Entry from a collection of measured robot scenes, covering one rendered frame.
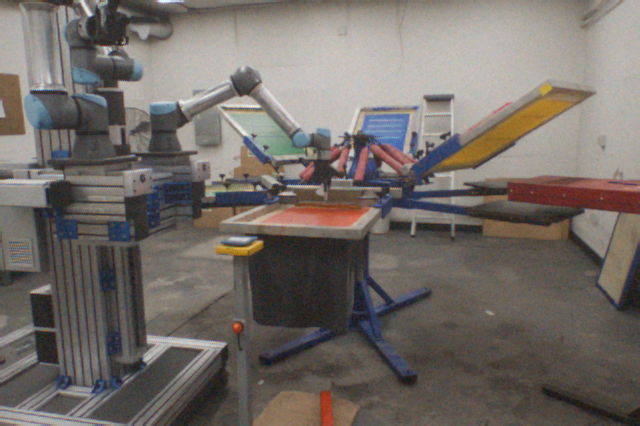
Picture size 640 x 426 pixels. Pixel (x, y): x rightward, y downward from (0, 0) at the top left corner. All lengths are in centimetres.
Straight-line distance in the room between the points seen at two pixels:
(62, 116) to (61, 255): 70
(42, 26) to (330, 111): 510
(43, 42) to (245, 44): 540
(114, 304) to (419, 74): 505
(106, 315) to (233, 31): 548
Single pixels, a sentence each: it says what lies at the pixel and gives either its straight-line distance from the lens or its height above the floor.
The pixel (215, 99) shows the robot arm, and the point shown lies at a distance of 245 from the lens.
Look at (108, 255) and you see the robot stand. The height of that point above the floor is 83.
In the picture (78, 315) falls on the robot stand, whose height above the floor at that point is 56.
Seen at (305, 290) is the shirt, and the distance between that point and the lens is 202.
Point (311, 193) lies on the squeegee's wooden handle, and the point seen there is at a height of 104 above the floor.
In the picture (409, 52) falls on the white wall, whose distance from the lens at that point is 654.
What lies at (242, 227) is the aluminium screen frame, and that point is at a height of 97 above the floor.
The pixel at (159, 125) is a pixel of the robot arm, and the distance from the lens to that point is 236.
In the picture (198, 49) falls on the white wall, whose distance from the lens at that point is 749.
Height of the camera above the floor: 136
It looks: 10 degrees down
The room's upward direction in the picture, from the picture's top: straight up
